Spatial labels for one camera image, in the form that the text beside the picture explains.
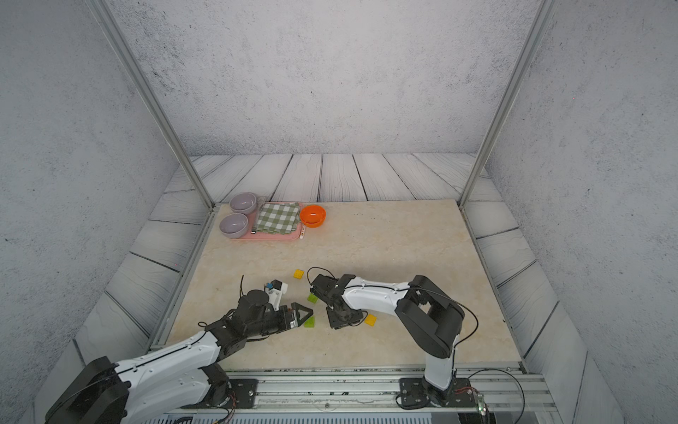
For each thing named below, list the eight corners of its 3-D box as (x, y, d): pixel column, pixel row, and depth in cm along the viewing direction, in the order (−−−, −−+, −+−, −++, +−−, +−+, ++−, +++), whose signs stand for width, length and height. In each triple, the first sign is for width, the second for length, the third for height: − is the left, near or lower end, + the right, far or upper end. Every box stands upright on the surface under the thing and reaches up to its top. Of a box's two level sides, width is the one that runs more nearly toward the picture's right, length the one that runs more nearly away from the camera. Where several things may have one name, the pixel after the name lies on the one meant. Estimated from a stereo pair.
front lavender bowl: (222, 241, 110) (216, 231, 105) (229, 223, 117) (223, 213, 112) (247, 241, 110) (242, 231, 105) (253, 223, 116) (248, 213, 112)
